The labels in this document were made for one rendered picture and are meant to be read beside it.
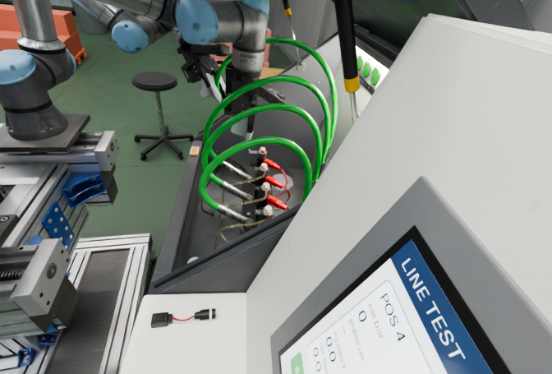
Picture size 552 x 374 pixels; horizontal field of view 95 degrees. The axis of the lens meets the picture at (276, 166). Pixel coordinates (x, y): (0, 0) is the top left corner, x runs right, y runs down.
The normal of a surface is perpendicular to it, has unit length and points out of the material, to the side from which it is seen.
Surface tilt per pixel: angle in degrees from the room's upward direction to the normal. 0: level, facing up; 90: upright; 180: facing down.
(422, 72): 76
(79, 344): 0
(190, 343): 0
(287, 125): 90
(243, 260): 90
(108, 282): 0
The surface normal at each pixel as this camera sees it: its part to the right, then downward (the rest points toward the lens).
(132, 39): 0.04, 0.61
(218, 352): 0.14, -0.79
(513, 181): -0.92, -0.24
